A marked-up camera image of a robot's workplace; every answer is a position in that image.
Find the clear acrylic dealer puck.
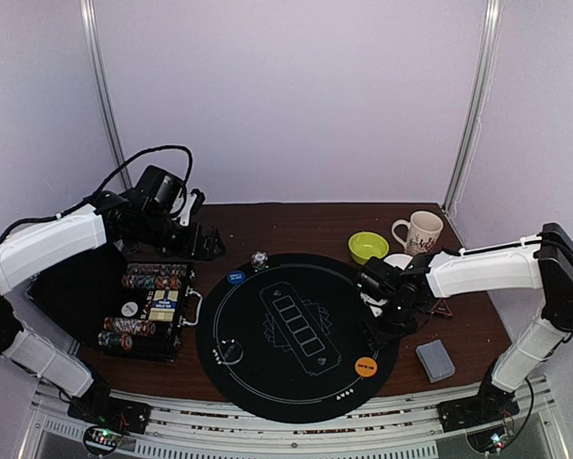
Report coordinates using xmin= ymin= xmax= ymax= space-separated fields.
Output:
xmin=217 ymin=339 xmax=244 ymax=366

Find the circuit board with leds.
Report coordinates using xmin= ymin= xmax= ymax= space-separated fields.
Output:
xmin=82 ymin=426 xmax=123 ymax=456
xmin=467 ymin=426 xmax=513 ymax=455

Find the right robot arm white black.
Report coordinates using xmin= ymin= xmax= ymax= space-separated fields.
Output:
xmin=356 ymin=223 xmax=573 ymax=423

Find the orange big blind button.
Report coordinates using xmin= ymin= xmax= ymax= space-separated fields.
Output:
xmin=354 ymin=357 xmax=379 ymax=378

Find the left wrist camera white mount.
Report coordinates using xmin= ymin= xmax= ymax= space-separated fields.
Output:
xmin=177 ymin=188 xmax=206 ymax=227

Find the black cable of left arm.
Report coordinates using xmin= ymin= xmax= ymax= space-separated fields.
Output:
xmin=0 ymin=145 xmax=194 ymax=250

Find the right circuit board with LEDs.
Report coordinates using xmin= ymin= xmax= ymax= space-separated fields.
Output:
xmin=467 ymin=426 xmax=513 ymax=455

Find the white decorated mug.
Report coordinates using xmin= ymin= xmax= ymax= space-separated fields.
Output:
xmin=391 ymin=210 xmax=444 ymax=256

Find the white orange bowl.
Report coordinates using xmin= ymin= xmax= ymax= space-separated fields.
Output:
xmin=384 ymin=253 xmax=413 ymax=271

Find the left circuit board with LEDs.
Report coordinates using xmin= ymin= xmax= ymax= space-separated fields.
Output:
xmin=82 ymin=426 xmax=123 ymax=456

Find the grey playing card deck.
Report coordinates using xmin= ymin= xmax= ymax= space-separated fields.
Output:
xmin=416 ymin=339 xmax=455 ymax=383

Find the black round poker mat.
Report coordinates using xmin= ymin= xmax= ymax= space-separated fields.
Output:
xmin=196 ymin=253 xmax=400 ymax=424

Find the front aluminium rail frame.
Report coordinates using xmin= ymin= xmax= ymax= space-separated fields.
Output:
xmin=15 ymin=377 xmax=572 ymax=459

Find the poker chip row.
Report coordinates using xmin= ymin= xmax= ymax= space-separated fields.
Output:
xmin=103 ymin=317 xmax=156 ymax=337
xmin=98 ymin=331 xmax=133 ymax=351
xmin=121 ymin=274 xmax=184 ymax=291
xmin=125 ymin=263 xmax=188 ymax=277

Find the red black triangle button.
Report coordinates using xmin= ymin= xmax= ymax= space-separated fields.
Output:
xmin=430 ymin=298 xmax=454 ymax=319

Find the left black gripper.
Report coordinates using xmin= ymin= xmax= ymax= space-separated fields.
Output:
xmin=138 ymin=209 xmax=225 ymax=261

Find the poker chip stack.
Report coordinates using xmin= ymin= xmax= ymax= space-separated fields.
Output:
xmin=251 ymin=251 xmax=268 ymax=271

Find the green bowl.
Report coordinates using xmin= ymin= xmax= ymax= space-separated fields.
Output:
xmin=347 ymin=231 xmax=389 ymax=265

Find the boxed playing card deck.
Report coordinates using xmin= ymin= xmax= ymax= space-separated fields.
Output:
xmin=140 ymin=290 xmax=179 ymax=322

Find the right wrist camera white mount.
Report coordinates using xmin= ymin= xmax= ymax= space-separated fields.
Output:
xmin=360 ymin=293 xmax=387 ymax=317

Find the white dealer button in case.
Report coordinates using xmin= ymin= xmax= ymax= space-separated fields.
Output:
xmin=121 ymin=301 xmax=139 ymax=317

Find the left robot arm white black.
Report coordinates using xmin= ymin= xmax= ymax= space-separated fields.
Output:
xmin=0 ymin=165 xmax=226 ymax=425

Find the black poker chip case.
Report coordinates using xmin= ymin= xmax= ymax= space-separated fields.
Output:
xmin=28 ymin=245 xmax=195 ymax=361

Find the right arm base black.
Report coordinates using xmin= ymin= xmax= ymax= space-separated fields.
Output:
xmin=437 ymin=373 xmax=520 ymax=432

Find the blue small blind button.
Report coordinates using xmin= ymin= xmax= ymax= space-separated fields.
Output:
xmin=227 ymin=270 xmax=246 ymax=285

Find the right aluminium frame post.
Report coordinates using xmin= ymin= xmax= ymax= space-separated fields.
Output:
xmin=443 ymin=0 xmax=503 ymax=218

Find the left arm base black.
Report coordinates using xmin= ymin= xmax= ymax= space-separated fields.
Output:
xmin=67 ymin=381 xmax=151 ymax=434

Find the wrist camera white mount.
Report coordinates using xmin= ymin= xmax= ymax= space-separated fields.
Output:
xmin=360 ymin=293 xmax=387 ymax=317
xmin=177 ymin=188 xmax=206 ymax=227

